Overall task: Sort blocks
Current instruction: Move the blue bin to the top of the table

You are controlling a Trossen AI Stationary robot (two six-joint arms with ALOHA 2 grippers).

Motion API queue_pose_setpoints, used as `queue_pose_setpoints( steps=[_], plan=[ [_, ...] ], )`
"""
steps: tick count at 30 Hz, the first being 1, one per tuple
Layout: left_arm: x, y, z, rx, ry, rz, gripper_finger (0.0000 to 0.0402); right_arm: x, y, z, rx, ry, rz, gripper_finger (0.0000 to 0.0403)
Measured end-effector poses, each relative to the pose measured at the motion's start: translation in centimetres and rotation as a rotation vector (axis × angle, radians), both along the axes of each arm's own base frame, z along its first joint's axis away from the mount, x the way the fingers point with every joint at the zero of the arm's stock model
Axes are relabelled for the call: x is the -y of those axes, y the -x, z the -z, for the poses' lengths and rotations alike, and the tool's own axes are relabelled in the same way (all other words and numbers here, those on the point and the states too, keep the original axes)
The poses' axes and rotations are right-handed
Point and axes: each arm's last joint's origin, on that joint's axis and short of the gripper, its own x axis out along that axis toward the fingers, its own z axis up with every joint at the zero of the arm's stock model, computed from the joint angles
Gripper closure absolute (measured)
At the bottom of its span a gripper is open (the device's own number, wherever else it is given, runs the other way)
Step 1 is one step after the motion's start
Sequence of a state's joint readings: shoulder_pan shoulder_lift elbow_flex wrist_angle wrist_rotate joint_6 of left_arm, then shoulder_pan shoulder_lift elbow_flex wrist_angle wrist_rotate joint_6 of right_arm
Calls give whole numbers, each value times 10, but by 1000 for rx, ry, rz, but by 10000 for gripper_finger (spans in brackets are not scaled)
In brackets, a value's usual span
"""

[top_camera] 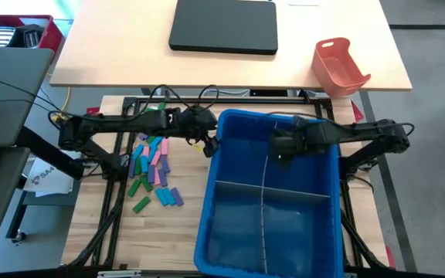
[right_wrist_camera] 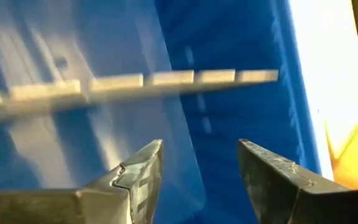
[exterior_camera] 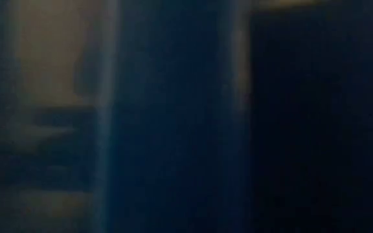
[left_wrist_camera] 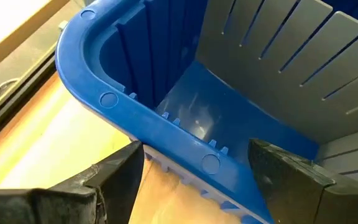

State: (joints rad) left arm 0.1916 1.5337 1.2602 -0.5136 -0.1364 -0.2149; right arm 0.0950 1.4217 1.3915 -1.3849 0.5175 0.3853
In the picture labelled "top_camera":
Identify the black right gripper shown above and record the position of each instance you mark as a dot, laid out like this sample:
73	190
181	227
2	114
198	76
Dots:
288	144

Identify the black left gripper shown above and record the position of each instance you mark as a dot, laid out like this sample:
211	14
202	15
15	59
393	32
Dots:
199	121

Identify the short grey slotted divider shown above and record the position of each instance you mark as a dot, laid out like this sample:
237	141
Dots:
269	192

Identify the orange plastic basket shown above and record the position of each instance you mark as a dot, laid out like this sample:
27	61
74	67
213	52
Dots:
338	69

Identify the large blue plastic bin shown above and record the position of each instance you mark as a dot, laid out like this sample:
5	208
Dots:
245	231

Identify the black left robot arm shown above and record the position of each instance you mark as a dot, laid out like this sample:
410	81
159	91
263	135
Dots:
130	121

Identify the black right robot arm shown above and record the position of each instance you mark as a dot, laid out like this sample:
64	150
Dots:
361	133

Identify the teal foam blocks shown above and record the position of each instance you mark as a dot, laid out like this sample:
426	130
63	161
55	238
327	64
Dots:
177	196

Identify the pink wooden block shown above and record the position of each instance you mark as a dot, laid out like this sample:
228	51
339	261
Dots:
155	158
146	151
157	177
164	146

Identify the teal wooden block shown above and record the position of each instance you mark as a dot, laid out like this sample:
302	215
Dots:
155	143
151	155
138	151
161	197
169	196
144	164

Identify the green wooden block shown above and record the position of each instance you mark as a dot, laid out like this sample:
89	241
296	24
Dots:
151	140
138	166
147	183
133	188
141	204
158	106

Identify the black rectangular pad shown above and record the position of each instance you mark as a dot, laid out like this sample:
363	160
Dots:
222	25

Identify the light wooden table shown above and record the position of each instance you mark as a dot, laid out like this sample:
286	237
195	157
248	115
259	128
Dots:
110	46

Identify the white printed paper sheet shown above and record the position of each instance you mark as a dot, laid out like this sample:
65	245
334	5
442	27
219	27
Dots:
48	179

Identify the black support beam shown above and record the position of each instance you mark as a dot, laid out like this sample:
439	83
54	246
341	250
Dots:
41	150

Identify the red plastic crate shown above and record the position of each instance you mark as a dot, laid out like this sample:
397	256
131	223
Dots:
50	36

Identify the black toaster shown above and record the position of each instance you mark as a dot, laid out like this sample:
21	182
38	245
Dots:
31	36

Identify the silver ribbed metal appliance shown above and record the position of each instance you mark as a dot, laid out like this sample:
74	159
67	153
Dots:
2	36

